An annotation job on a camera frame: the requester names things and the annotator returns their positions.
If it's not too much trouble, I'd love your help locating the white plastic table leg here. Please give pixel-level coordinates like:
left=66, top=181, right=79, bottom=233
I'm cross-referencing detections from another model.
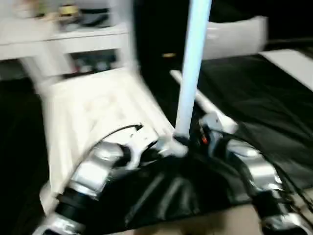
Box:
left=113, top=0, right=141, bottom=74
left=174, top=0, right=213, bottom=140
left=169, top=70, right=239, bottom=134
left=20, top=55, right=63, bottom=91

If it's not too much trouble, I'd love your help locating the white plastic table top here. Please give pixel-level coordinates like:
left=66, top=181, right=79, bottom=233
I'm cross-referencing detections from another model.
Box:
left=39, top=69, right=189, bottom=216

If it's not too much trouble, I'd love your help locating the black work mat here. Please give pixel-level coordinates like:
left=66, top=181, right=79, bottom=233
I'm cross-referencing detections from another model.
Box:
left=0, top=54, right=313, bottom=231

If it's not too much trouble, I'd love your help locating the grey cushion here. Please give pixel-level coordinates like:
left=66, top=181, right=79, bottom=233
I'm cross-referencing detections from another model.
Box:
left=203, top=16, right=268, bottom=59

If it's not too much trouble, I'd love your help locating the white board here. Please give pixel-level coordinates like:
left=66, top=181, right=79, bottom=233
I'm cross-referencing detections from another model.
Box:
left=259, top=49, right=313, bottom=91

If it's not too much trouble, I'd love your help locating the black cabinet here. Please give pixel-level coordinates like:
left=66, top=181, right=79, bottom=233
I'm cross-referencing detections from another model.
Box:
left=134, top=0, right=211, bottom=74

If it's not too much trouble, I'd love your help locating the white cabinet with glass doors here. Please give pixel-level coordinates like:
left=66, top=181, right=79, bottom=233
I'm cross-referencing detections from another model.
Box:
left=0, top=20, right=135, bottom=79

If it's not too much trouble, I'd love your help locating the dark gear on cabinet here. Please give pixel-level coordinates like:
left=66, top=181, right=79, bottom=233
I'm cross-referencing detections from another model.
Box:
left=59, top=2, right=115, bottom=27

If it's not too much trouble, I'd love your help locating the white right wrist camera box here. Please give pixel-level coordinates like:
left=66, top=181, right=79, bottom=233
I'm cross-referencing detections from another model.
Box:
left=198, top=113, right=223, bottom=133

